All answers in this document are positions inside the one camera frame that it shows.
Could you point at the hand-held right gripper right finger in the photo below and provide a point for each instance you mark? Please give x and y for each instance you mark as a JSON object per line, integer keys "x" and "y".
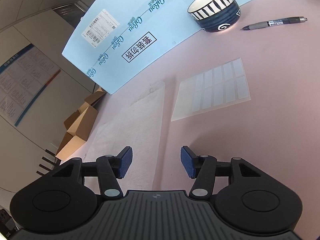
{"x": 188, "y": 162}

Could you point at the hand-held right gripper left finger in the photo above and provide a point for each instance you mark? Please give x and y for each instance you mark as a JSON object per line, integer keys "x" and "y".
{"x": 125, "y": 162}

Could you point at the white foam cloth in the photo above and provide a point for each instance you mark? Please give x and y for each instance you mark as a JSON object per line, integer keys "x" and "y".
{"x": 140, "y": 130}

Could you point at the open brown cardboard box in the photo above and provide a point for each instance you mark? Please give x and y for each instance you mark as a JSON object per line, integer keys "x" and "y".
{"x": 82, "y": 127}

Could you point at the white label sticker sheet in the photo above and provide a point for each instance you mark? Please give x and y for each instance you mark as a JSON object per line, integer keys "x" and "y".
{"x": 185, "y": 100}

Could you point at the black wifi router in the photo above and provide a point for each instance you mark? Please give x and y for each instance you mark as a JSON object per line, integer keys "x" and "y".
{"x": 50, "y": 160}

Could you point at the dark device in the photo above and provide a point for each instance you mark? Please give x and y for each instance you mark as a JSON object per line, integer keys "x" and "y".
{"x": 6, "y": 222}

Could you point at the large light blue carton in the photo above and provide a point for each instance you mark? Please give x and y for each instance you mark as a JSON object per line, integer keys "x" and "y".
{"x": 150, "y": 30}

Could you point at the dark blue ceramic bowl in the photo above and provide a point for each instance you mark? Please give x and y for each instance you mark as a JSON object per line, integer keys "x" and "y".
{"x": 225, "y": 17}

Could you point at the grey ballpoint pen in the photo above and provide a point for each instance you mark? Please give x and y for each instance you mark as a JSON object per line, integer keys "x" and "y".
{"x": 260, "y": 25}

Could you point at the striped white ceramic bowl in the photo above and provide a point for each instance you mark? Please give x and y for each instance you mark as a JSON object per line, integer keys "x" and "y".
{"x": 212, "y": 7}

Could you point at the wall poster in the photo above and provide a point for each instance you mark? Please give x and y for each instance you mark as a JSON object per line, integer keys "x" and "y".
{"x": 22, "y": 85}

